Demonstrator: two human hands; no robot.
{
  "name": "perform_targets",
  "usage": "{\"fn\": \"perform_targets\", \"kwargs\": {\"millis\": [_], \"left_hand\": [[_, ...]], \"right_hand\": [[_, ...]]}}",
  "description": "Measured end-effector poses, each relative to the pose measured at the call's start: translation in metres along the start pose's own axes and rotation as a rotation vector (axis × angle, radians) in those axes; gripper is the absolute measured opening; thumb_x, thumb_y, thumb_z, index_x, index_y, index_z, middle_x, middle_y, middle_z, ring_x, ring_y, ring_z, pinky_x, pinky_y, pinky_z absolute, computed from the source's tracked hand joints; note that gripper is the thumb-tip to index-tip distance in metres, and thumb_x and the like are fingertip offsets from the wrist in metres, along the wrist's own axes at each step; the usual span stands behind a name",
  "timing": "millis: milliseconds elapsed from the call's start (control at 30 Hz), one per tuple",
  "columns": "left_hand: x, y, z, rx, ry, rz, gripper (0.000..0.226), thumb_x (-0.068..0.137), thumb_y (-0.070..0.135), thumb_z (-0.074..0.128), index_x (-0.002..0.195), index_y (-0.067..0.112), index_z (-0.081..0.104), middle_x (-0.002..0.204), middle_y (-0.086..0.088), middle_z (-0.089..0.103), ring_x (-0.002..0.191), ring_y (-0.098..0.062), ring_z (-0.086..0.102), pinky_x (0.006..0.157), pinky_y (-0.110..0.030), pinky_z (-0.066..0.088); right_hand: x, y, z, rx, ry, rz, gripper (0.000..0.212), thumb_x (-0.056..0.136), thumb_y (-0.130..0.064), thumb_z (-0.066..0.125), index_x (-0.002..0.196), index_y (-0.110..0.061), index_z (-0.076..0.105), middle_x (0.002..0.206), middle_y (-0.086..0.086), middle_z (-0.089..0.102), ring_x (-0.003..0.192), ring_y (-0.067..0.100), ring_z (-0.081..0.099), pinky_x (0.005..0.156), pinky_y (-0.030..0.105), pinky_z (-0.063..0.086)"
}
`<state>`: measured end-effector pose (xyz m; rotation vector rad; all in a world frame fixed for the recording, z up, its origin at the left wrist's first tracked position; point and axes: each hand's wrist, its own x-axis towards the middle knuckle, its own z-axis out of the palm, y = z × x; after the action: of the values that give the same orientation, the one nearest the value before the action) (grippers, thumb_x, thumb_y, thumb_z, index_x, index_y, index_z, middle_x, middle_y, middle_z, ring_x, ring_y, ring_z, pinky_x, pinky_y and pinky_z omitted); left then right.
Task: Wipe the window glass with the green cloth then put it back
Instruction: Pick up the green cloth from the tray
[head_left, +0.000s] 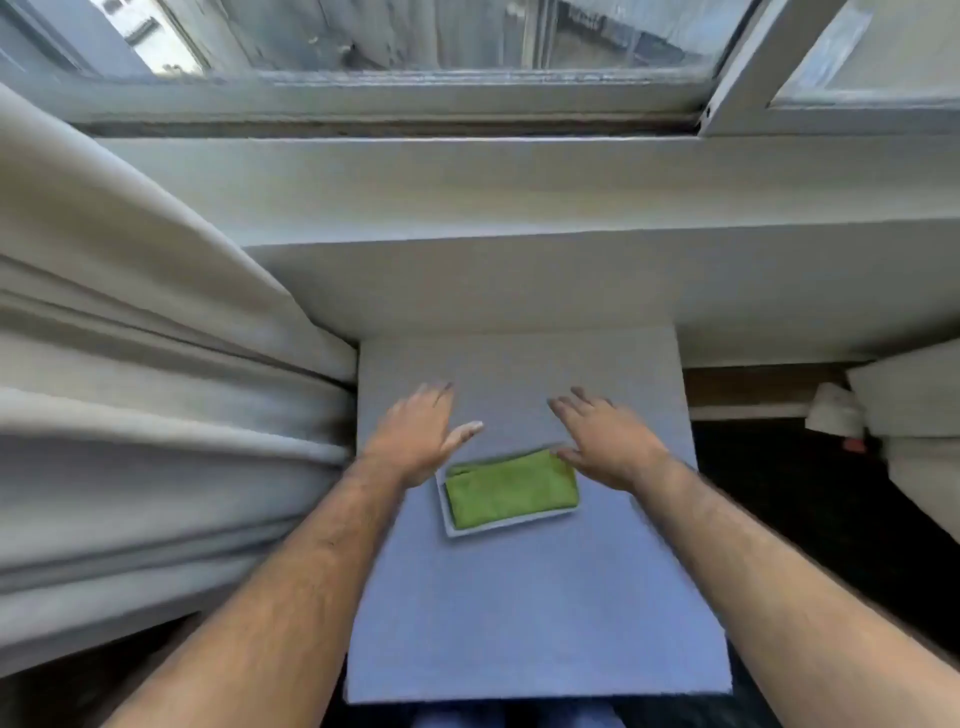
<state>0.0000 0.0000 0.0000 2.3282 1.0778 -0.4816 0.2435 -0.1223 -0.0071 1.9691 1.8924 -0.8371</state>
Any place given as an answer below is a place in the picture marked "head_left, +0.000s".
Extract white window frame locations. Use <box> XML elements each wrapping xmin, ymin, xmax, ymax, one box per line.
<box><xmin>0</xmin><ymin>0</ymin><xmax>960</xmax><ymax>140</ymax></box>

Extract white window sill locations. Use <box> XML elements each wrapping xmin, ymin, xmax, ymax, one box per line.
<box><xmin>97</xmin><ymin>134</ymin><xmax>960</xmax><ymax>369</ymax></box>

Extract crumpled white tissue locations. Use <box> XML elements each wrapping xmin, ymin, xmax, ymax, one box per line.
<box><xmin>806</xmin><ymin>382</ymin><xmax>868</xmax><ymax>438</ymax></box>

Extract white crumpled fabric pile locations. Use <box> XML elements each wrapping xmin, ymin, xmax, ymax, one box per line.
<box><xmin>847</xmin><ymin>337</ymin><xmax>960</xmax><ymax>545</ymax></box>

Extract person's left forearm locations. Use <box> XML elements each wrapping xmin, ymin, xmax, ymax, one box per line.
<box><xmin>101</xmin><ymin>454</ymin><xmax>414</xmax><ymax>728</ymax></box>

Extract blue jeans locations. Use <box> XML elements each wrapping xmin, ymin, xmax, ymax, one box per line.
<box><xmin>416</xmin><ymin>697</ymin><xmax>624</xmax><ymax>728</ymax></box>

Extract large window glass pane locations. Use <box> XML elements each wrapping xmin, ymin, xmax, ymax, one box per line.
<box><xmin>0</xmin><ymin>0</ymin><xmax>755</xmax><ymax>76</ymax></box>

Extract white tray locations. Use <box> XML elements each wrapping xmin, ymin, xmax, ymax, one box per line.
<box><xmin>434</xmin><ymin>442</ymin><xmax>583</xmax><ymax>540</ymax></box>

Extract cream curtain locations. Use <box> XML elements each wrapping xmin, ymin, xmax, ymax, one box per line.
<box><xmin>0</xmin><ymin>82</ymin><xmax>360</xmax><ymax>676</ymax></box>

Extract grey-blue small table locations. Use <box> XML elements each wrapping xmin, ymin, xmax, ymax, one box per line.
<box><xmin>343</xmin><ymin>326</ymin><xmax>735</xmax><ymax>706</ymax></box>

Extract person's right forearm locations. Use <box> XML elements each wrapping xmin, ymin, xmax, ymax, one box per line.
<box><xmin>633</xmin><ymin>452</ymin><xmax>960</xmax><ymax>728</ymax></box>

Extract person's left hand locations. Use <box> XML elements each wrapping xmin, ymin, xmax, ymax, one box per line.
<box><xmin>358</xmin><ymin>380</ymin><xmax>485</xmax><ymax>490</ymax></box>

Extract green cloth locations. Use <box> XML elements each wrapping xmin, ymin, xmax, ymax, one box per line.
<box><xmin>443</xmin><ymin>447</ymin><xmax>581</xmax><ymax>529</ymax></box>

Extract person's right hand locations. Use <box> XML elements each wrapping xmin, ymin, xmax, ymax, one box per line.
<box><xmin>547</xmin><ymin>386</ymin><xmax>673</xmax><ymax>495</ymax></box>

